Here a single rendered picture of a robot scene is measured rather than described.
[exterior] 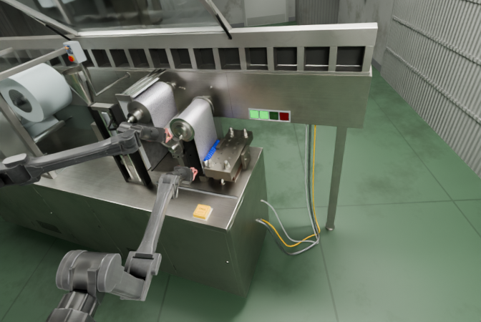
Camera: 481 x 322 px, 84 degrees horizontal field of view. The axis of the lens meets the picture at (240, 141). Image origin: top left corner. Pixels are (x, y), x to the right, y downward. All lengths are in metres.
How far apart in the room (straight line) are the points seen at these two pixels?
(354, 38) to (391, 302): 1.69
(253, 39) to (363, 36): 0.51
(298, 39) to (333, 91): 0.31
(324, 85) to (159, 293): 1.86
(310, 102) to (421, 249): 1.54
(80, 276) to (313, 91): 1.23
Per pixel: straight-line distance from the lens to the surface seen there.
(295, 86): 1.47
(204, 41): 1.55
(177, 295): 2.31
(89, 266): 0.69
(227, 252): 1.62
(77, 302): 0.69
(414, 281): 2.41
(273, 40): 1.41
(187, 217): 1.48
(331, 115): 1.53
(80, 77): 1.85
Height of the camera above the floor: 2.00
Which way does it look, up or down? 36 degrees down
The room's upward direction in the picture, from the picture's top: 8 degrees counter-clockwise
